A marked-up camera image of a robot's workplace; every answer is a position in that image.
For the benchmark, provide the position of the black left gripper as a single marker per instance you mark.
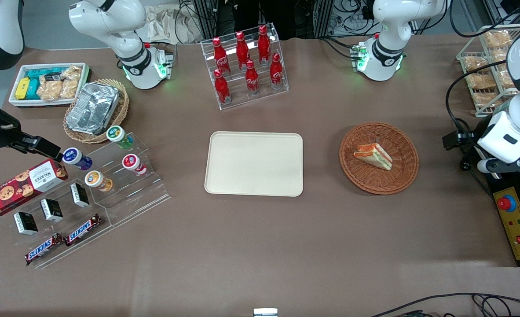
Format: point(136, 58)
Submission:
point(467, 142)

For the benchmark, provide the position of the triangle sandwich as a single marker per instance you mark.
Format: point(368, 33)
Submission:
point(374, 155)

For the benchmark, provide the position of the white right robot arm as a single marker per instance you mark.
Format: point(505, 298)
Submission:
point(110, 22)

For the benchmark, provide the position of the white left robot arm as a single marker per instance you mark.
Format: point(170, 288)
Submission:
point(396, 17)

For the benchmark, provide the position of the aluminium foil tray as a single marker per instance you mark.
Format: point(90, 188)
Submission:
point(93, 108)

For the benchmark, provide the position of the round brown wicker basket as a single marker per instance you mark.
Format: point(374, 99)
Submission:
point(376, 182)

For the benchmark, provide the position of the oval tan wicker basket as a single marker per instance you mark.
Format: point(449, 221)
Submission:
point(121, 110)

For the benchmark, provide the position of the beige plastic tray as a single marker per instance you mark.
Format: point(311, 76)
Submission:
point(253, 163)

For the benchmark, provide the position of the blue lid snack cup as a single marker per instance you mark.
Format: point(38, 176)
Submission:
point(75, 157)

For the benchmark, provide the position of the red Walkers cookie box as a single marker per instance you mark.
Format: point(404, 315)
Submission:
point(22, 187)

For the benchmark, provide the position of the white plastic bin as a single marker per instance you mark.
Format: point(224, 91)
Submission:
point(16, 103)

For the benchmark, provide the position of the clear bagged pastry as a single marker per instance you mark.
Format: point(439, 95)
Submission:
point(506, 79)
point(499, 55)
point(480, 81)
point(497, 38)
point(475, 63)
point(486, 99)

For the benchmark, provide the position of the clear cracker snack bag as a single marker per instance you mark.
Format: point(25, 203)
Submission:
point(49, 90)
point(71, 81)

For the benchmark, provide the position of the short teal snack box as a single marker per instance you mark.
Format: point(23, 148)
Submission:
point(33, 89)

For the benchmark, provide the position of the small black white box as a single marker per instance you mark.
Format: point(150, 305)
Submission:
point(51, 210)
point(25, 223)
point(79, 195)

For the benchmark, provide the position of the yellow snack box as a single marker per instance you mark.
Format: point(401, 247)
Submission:
point(22, 88)

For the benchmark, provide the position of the orange lid snack cup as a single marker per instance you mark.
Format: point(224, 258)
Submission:
point(97, 180)

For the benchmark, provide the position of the long teal snack box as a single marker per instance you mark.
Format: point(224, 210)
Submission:
point(40, 72)

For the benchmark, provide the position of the green lid snack cup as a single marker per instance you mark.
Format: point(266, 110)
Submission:
point(118, 135)

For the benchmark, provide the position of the Snickers chocolate bar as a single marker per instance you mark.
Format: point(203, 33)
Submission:
point(43, 249)
point(82, 230)

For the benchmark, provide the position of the red lid snack cup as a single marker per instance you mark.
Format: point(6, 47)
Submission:
point(133, 164)

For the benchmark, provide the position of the clear acrylic tiered stand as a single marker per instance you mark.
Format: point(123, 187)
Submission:
point(132, 202)

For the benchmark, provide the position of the yellow emergency stop control box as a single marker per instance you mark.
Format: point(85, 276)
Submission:
point(517, 229)

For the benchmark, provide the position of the crumpled beige cloth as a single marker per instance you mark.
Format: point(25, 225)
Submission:
point(172, 24)

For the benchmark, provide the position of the red cola bottle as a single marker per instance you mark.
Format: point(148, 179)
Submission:
point(252, 79)
point(243, 52)
point(276, 72)
point(264, 46)
point(221, 88)
point(221, 57)

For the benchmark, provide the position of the clear acrylic bottle rack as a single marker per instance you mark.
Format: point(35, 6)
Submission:
point(242, 99)

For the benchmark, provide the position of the person in beige top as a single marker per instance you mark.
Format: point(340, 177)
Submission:
point(260, 15)

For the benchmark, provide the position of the small white device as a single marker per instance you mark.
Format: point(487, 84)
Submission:
point(265, 312)

